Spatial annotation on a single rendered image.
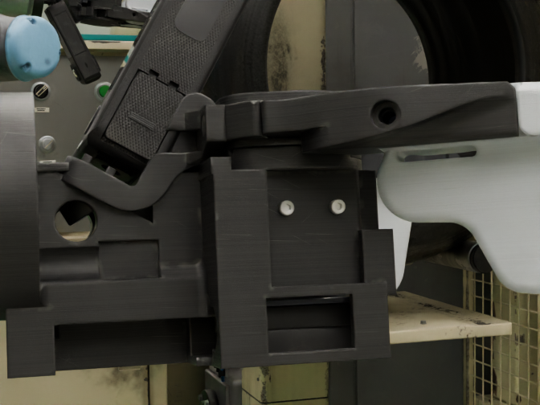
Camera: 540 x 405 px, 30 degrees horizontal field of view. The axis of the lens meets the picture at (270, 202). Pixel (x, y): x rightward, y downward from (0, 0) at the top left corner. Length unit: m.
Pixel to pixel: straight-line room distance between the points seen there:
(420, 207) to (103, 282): 0.10
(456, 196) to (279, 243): 0.05
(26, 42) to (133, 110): 0.91
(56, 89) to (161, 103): 1.65
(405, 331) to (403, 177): 1.14
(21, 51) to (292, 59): 0.66
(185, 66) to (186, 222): 0.05
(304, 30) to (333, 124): 1.48
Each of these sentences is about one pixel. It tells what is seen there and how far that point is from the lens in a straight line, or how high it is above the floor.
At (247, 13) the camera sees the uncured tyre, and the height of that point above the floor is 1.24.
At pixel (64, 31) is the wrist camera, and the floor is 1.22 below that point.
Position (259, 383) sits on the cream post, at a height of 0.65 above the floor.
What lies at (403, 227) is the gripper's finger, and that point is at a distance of 0.41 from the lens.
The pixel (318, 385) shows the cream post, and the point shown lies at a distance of 1.81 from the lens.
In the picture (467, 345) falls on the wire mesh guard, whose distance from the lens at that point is 1.93.
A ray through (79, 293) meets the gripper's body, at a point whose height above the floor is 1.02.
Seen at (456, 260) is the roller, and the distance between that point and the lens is 1.52.
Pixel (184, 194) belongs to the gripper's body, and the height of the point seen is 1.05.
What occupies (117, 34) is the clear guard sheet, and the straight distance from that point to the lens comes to 1.97.
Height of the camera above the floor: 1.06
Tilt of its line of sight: 3 degrees down
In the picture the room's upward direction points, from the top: 1 degrees counter-clockwise
